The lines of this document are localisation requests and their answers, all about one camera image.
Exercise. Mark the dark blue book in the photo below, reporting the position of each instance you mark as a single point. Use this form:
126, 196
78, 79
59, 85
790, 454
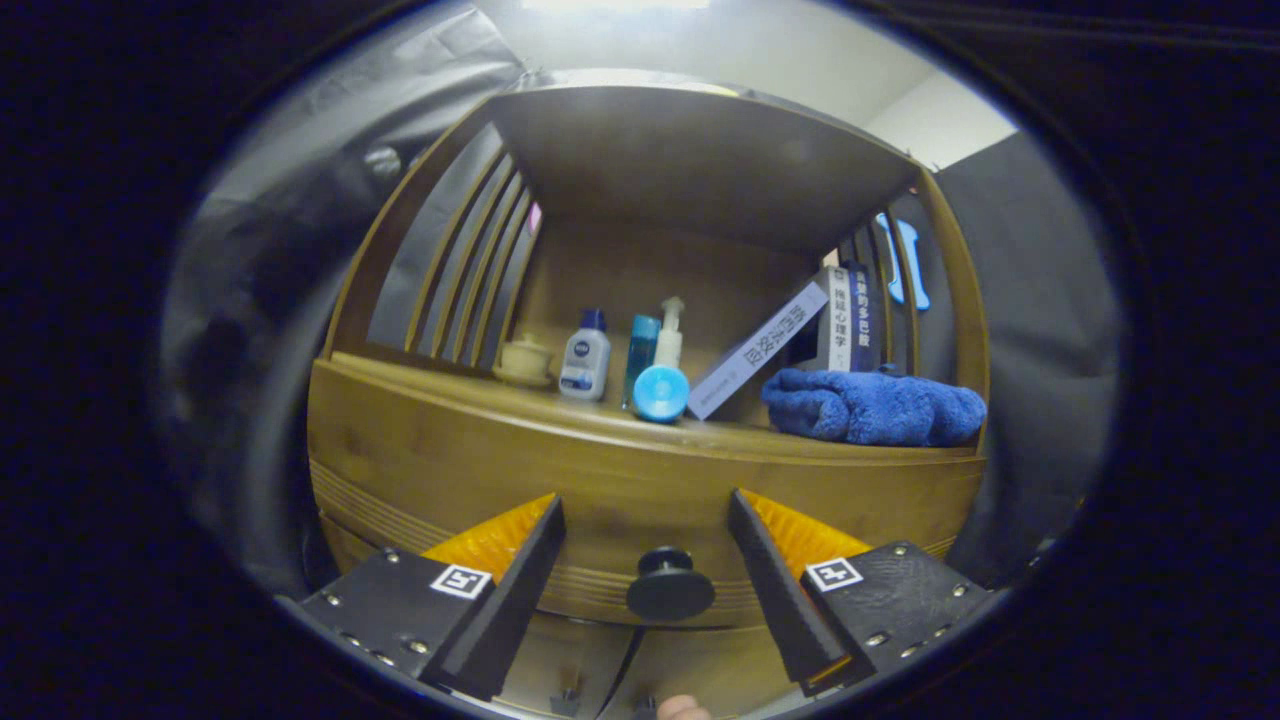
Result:
861, 320

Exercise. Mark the white pump bottle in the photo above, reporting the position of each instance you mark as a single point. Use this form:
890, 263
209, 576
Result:
670, 345

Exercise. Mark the white lotion bottle blue cap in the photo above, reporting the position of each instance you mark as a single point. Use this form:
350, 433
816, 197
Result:
583, 365

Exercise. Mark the wooden countertop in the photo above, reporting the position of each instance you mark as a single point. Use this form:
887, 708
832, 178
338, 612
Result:
735, 424

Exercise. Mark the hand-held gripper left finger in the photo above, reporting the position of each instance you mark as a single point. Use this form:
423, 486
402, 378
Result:
510, 600

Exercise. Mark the white book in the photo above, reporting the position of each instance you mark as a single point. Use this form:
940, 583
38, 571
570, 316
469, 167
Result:
838, 320

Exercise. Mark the blue white cleanser tube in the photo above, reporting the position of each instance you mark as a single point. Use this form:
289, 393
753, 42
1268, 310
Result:
660, 393

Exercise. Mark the teal clear bottle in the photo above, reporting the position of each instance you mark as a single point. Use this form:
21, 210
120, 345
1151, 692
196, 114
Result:
640, 340

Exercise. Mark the lavender book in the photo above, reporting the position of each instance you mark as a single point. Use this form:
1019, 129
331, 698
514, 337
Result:
760, 350

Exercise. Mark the wooden drawer with black knob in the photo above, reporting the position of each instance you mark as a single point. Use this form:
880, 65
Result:
640, 480

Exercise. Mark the blue folded towel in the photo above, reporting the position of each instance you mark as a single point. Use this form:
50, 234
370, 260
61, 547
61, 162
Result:
870, 410

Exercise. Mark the wooden cabinet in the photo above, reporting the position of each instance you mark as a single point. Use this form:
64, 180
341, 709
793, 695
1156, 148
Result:
700, 160

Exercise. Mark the wooden cabinet door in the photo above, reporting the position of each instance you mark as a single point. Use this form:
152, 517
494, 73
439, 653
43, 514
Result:
560, 660
700, 670

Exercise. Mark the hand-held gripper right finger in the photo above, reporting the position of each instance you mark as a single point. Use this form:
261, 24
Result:
780, 600

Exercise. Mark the beige lidded teacup with saucer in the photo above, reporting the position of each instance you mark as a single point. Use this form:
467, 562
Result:
525, 358

